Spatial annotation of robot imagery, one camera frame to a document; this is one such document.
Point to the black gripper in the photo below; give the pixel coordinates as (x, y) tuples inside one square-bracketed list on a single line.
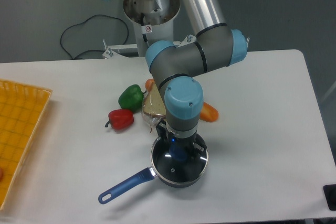
[(188, 142)]

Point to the glass lid blue knob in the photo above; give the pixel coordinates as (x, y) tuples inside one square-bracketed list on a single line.
[(177, 170)]

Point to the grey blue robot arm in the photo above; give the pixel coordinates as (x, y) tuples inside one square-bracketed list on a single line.
[(174, 68)]

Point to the orange bread loaf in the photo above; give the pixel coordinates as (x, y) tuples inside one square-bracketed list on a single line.
[(209, 113)]

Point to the wrapped sandwich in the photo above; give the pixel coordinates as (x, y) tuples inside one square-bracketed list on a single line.
[(153, 108)]

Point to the green bell pepper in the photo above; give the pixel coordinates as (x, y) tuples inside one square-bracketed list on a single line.
[(131, 98)]

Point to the red bell pepper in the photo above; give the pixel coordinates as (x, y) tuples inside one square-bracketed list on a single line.
[(120, 119)]

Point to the black device at table edge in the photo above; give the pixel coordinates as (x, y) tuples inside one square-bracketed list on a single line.
[(330, 195)]

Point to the yellow plastic basket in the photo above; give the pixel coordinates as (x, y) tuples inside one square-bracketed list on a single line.
[(22, 107)]

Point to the blue saucepan with handle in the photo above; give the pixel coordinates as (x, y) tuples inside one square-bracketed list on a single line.
[(140, 177)]

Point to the white base bracket frame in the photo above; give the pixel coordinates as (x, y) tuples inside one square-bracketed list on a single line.
[(131, 50)]

